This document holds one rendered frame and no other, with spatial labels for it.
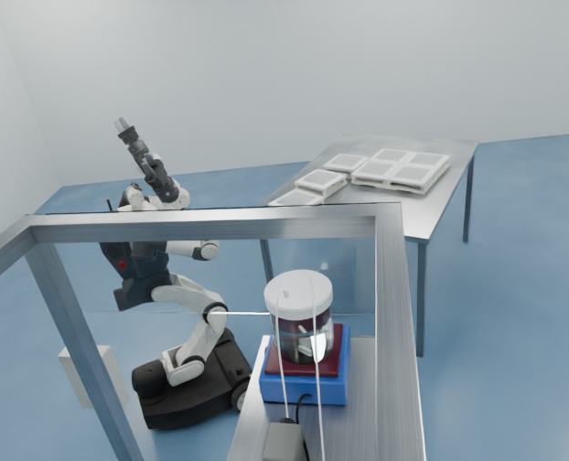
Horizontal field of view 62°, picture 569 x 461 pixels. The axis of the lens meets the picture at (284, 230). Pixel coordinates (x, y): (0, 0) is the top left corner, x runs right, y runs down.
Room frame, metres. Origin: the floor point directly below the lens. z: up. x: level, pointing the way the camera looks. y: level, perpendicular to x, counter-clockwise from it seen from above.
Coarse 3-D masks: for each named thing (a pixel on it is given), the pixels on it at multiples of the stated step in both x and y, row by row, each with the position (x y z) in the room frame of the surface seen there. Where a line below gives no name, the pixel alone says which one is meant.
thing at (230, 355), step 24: (216, 360) 2.13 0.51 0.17; (240, 360) 2.08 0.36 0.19; (144, 384) 1.88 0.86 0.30; (168, 384) 1.99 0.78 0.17; (192, 384) 1.97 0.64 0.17; (216, 384) 1.94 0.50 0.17; (240, 384) 1.91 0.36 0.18; (144, 408) 1.84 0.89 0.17; (168, 408) 1.82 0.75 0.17; (192, 408) 1.81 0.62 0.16; (216, 408) 1.85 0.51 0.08
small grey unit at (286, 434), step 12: (288, 420) 0.69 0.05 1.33; (276, 432) 0.65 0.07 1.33; (288, 432) 0.65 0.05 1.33; (300, 432) 0.65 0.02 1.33; (264, 444) 0.63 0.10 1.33; (276, 444) 0.63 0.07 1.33; (288, 444) 0.62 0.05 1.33; (300, 444) 0.64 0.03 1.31; (264, 456) 0.60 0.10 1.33; (276, 456) 0.60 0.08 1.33; (288, 456) 0.60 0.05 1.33; (300, 456) 0.62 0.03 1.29
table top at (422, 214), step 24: (336, 144) 3.69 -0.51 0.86; (360, 144) 3.61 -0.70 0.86; (384, 144) 3.53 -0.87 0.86; (408, 144) 3.46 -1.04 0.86; (432, 144) 3.39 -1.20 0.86; (456, 144) 3.32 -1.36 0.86; (312, 168) 3.23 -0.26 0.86; (456, 168) 2.88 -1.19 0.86; (288, 192) 2.87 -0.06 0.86; (336, 192) 2.77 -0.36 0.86; (360, 192) 2.72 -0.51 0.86; (384, 192) 2.67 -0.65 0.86; (408, 192) 2.63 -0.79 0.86; (432, 192) 2.58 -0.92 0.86; (408, 216) 2.33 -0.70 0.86; (432, 216) 2.29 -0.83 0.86; (408, 240) 2.12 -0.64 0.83
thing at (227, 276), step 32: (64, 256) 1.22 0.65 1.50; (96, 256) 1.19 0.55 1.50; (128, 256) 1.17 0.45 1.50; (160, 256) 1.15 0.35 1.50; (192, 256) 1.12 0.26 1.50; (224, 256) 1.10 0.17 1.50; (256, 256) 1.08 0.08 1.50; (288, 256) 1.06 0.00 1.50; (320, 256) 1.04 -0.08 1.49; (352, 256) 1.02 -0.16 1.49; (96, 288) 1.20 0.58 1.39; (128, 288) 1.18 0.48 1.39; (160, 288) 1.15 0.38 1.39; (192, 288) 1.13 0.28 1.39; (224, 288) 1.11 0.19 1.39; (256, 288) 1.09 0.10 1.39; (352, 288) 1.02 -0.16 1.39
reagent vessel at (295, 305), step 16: (288, 272) 0.93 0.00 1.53; (304, 272) 0.92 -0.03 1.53; (272, 288) 0.88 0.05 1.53; (288, 288) 0.87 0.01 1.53; (304, 288) 0.86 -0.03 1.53; (320, 288) 0.85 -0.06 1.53; (272, 304) 0.82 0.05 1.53; (288, 304) 0.81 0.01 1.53; (304, 304) 0.80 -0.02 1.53; (320, 304) 0.80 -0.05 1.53; (272, 320) 0.84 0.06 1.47; (288, 320) 0.80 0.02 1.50; (304, 320) 0.79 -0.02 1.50; (320, 320) 0.80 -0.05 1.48; (288, 336) 0.80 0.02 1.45; (304, 336) 0.79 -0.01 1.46; (320, 336) 0.80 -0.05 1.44; (288, 352) 0.80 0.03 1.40; (304, 352) 0.79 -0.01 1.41; (320, 352) 0.80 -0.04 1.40
